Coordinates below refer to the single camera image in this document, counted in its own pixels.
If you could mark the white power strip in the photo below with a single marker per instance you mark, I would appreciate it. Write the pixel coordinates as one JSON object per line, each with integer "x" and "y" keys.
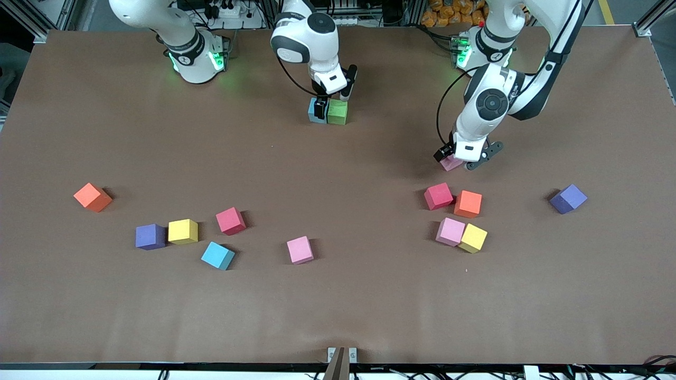
{"x": 229, "y": 11}

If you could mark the small green-lit controller box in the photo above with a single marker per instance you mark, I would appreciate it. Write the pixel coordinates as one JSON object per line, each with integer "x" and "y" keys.
{"x": 458, "y": 47}

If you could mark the light blue foam cube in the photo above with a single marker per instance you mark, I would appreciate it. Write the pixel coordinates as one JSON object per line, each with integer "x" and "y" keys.
{"x": 217, "y": 255}
{"x": 311, "y": 113}

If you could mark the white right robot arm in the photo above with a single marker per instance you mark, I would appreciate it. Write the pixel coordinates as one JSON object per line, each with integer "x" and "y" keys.
{"x": 317, "y": 53}

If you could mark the background equipment rack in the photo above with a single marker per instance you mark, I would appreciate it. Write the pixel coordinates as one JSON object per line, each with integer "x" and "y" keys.
{"x": 369, "y": 13}

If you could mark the orange foam cube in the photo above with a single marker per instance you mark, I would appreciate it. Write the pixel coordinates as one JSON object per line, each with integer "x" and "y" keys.
{"x": 468, "y": 204}
{"x": 92, "y": 197}

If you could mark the aluminium frame profile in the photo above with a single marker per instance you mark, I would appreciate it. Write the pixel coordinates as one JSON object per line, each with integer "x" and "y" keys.
{"x": 37, "y": 29}
{"x": 647, "y": 26}

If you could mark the bag of orange items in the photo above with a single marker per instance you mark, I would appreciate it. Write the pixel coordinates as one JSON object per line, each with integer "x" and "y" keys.
{"x": 449, "y": 13}

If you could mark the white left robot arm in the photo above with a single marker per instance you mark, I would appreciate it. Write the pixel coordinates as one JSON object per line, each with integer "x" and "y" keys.
{"x": 507, "y": 79}

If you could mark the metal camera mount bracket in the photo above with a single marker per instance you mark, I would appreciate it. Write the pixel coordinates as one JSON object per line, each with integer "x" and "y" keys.
{"x": 338, "y": 367}

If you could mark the crimson foam cube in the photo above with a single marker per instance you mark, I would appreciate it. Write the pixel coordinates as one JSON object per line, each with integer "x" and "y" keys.
{"x": 231, "y": 220}
{"x": 438, "y": 196}

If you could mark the green foam cube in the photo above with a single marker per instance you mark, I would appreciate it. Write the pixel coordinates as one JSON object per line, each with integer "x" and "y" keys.
{"x": 338, "y": 112}

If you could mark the light pink foam cube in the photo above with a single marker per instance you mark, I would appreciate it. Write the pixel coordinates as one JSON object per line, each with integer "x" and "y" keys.
{"x": 451, "y": 164}
{"x": 450, "y": 231}

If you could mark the purple foam cube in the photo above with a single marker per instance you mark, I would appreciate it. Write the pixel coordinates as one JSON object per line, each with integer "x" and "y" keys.
{"x": 150, "y": 236}
{"x": 568, "y": 199}

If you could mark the small white block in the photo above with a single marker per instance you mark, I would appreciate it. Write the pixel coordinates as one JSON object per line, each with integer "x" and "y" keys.
{"x": 531, "y": 373}

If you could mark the yellow foam cube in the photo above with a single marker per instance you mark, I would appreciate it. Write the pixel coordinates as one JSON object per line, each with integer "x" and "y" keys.
{"x": 183, "y": 231}
{"x": 473, "y": 238}

